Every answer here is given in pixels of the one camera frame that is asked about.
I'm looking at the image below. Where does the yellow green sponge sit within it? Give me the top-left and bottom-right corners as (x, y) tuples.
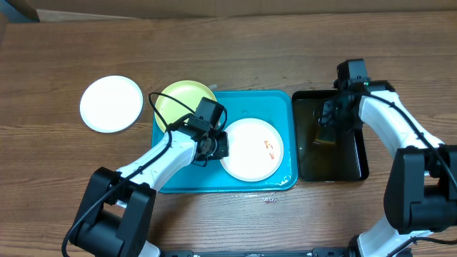
(314, 128), (336, 144)

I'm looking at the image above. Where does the white plate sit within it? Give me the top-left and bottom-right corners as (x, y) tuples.
(221, 118), (284, 182)
(79, 75), (144, 133)

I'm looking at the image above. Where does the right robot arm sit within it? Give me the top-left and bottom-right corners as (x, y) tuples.
(316, 59), (456, 257)

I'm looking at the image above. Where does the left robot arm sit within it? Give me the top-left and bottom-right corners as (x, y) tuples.
(61, 97), (229, 256)

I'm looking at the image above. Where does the black water tray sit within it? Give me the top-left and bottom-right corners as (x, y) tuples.
(292, 90), (369, 182)

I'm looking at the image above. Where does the teal plastic tray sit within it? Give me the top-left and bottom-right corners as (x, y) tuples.
(160, 90), (298, 193)

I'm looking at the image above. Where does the yellow plate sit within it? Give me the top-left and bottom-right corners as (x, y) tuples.
(155, 80), (216, 124)

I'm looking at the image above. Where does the brown cardboard backdrop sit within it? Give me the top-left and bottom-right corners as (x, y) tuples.
(1, 0), (456, 21)

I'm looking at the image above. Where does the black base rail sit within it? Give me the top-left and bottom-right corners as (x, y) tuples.
(159, 247), (361, 257)

